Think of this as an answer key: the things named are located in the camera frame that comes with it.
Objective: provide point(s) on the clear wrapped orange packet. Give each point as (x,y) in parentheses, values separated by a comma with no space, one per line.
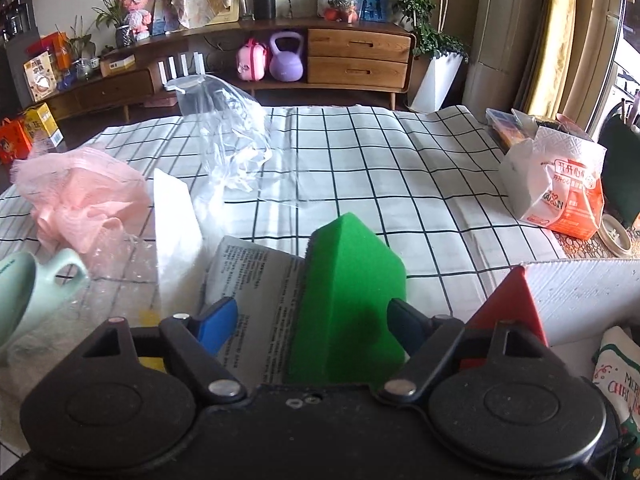
(510,127)

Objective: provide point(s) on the clear bag of fruit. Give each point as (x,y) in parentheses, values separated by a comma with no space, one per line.
(337,2)

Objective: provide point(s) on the white folded paper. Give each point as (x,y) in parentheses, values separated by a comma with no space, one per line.
(175,230)

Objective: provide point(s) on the printed paper sheet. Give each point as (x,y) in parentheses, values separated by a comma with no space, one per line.
(255,285)

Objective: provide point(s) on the pink doll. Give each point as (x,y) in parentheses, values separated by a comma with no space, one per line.
(136,15)

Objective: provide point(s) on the green indoor tree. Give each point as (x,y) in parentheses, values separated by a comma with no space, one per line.
(420,5)

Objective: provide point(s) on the yellow sponge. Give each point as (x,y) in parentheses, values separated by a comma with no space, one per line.
(150,364)

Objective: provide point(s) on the clear bubble wrap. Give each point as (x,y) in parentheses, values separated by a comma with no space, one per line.
(115,270)

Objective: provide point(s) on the mint green mug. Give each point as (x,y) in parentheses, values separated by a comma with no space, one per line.
(25,295)

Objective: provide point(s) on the clear plastic bag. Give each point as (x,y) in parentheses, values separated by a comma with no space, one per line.
(225,120)

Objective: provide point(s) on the purple kettlebell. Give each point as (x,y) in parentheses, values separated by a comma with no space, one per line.
(286,62)

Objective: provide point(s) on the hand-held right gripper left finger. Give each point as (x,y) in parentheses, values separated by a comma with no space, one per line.
(217,325)

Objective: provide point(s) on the tall white plant pot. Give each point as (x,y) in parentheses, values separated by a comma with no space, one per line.
(437,82)

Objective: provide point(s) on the white washing machine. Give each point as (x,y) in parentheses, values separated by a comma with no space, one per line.
(617,95)

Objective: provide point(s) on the black speaker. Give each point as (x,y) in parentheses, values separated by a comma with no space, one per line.
(264,2)

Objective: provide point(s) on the wooden tv cabinet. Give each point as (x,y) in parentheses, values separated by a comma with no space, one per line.
(350,45)

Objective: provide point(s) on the printed snack box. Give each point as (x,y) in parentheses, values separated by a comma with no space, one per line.
(39,76)

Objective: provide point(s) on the black coffee machine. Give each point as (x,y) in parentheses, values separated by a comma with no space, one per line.
(17,20)

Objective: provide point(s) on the small round bowl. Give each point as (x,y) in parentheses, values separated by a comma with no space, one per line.
(614,235)

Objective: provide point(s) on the yellow curtain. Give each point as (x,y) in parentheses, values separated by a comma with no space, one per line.
(550,35)

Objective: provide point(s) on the potted plant in dark pot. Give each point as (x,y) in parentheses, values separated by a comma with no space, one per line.
(122,35)

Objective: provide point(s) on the yellow carton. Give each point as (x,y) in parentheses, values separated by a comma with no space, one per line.
(44,127)

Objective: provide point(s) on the white router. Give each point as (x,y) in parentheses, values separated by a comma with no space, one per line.
(185,65)

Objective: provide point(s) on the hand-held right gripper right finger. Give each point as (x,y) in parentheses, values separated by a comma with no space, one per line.
(405,322)

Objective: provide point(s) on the beige standing air conditioner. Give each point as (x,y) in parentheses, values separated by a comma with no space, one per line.
(500,35)

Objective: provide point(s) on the christmas printed cloth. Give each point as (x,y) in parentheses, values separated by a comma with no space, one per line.
(620,375)

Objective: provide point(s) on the white corrugated box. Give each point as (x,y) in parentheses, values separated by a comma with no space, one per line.
(585,290)

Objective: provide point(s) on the white orange paper bag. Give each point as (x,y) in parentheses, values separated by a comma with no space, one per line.
(560,185)

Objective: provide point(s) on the green sponge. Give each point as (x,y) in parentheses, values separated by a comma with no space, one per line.
(345,285)

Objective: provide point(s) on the orange gift box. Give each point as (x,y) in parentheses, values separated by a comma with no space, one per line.
(15,142)

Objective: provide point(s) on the flat cardboard box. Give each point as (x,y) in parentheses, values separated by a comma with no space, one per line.
(117,65)

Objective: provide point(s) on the thin leafy potted plant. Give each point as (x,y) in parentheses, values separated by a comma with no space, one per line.
(80,42)

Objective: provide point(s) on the pink toy suitcase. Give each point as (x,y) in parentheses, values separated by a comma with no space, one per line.
(251,62)

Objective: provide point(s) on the white black checked tablecloth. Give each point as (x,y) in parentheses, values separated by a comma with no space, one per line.
(400,185)

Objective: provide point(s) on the dark green chair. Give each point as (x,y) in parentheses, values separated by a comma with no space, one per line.
(622,175)

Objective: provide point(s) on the pink mesh bag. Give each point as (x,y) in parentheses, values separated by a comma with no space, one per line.
(85,195)

